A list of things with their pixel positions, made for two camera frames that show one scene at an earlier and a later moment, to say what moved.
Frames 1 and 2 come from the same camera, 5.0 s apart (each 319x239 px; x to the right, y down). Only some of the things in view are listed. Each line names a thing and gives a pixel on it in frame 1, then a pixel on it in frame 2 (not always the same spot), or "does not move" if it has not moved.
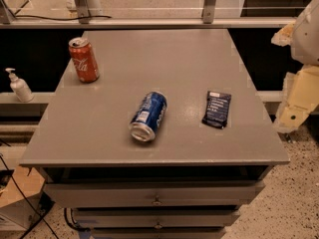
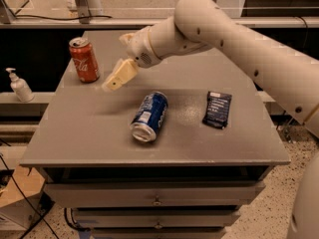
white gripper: (309, 39) → (140, 48)
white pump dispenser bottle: (20, 88) does not move
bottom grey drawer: (159, 233) does not move
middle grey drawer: (155, 218) does not move
